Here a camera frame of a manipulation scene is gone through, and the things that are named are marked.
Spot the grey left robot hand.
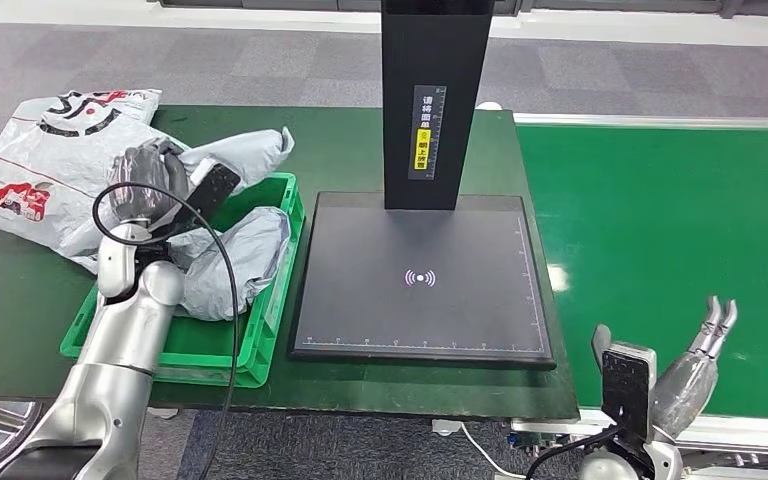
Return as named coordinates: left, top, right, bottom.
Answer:
left=106, top=139, right=190, bottom=227

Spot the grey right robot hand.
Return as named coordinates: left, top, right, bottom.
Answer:
left=591, top=296, right=740, bottom=442

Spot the grey parcel bag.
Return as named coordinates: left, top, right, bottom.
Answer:
left=112, top=127, right=296, bottom=200
left=168, top=206, right=293, bottom=323

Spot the green conveyor belt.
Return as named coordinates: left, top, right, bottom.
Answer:
left=516, top=124, right=768, bottom=422

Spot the black inbound scanner machine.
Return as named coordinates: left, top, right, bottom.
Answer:
left=289, top=0, right=558, bottom=371

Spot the white bag black face print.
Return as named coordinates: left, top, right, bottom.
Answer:
left=11, top=89, right=163, bottom=140

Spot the large white bag red print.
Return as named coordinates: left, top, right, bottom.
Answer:
left=0, top=119, right=190, bottom=274

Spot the green plastic crate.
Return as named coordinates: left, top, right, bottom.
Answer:
left=59, top=172, right=307, bottom=389

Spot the black label with yellow mark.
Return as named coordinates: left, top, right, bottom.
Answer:
left=408, top=84, right=448, bottom=181

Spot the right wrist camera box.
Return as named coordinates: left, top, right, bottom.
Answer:
left=601, top=341, right=658, bottom=452

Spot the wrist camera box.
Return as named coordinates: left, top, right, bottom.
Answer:
left=601, top=341, right=658, bottom=452
left=158, top=163, right=242, bottom=233

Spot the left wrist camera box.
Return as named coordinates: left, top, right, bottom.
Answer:
left=158, top=163, right=242, bottom=233

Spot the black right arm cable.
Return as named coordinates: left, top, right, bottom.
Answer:
left=524, top=423, right=624, bottom=480

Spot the white floor cable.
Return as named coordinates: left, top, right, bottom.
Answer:
left=460, top=423, right=531, bottom=480

